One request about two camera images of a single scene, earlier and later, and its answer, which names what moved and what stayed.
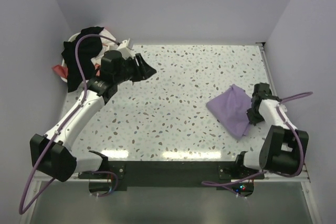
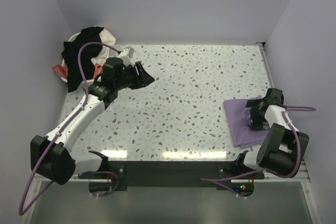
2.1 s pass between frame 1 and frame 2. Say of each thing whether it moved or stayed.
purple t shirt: moved
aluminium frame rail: stayed
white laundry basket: stayed
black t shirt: stayed
